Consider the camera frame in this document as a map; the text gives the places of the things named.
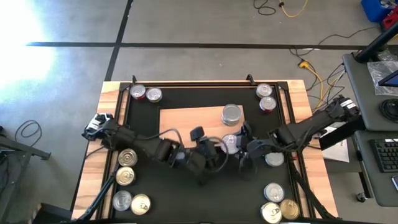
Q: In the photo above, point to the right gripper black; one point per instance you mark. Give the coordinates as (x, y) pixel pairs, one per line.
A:
(261, 147)

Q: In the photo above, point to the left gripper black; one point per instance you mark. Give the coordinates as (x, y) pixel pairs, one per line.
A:
(202, 158)

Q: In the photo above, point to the teal label tuna can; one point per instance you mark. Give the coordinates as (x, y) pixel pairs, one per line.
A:
(230, 143)
(274, 160)

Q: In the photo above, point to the wooden cutting board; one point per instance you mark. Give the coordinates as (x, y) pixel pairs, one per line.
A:
(186, 121)

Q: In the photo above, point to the green white label can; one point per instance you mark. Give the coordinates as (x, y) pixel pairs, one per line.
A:
(231, 112)

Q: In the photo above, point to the gold lid seafood can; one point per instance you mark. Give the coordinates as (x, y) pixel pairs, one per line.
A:
(125, 176)
(127, 157)
(289, 209)

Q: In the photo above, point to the pale gold lid can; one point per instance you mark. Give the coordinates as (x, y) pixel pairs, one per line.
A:
(271, 212)
(140, 204)

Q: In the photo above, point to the plain silver lid can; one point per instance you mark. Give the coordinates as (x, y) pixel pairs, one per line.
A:
(122, 200)

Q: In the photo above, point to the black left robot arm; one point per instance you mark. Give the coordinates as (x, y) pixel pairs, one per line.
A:
(133, 141)

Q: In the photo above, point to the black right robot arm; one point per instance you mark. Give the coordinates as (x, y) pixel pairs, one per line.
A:
(311, 124)

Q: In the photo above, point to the red label seafood can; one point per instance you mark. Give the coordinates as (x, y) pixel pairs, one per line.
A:
(267, 104)
(137, 91)

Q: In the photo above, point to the black table mat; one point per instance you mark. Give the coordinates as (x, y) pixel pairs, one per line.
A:
(199, 199)

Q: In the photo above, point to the blue rim silver can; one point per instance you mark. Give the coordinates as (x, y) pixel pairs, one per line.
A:
(274, 192)

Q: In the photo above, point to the yellow blue label can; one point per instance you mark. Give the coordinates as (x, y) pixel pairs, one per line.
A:
(154, 95)
(264, 90)

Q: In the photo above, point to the white paper sheet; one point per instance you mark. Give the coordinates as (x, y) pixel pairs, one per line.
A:
(339, 152)

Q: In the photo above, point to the black desk beam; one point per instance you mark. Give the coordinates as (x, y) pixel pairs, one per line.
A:
(342, 137)

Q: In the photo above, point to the grey desk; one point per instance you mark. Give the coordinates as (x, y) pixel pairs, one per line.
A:
(367, 174)
(373, 93)

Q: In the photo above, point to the desk caster wheel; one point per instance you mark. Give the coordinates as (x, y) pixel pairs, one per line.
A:
(361, 197)

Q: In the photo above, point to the black keyboard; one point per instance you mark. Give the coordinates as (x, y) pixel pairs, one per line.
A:
(385, 155)

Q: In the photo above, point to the clear plastic bag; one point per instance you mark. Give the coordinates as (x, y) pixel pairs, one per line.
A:
(379, 74)

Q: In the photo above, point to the blue screen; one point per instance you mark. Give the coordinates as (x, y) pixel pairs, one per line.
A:
(390, 80)

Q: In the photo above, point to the black box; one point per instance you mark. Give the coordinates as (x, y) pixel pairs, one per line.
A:
(51, 214)

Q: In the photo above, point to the black monitor pole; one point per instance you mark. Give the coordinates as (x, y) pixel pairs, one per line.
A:
(376, 43)

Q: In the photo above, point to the grey metal stand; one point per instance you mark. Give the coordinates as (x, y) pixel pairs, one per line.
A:
(31, 152)

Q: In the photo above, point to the blue bin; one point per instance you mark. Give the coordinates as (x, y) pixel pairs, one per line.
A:
(374, 9)

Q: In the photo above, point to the red container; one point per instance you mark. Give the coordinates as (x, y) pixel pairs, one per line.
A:
(390, 21)

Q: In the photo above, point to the black frame clamp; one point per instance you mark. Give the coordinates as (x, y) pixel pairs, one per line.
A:
(250, 78)
(134, 79)

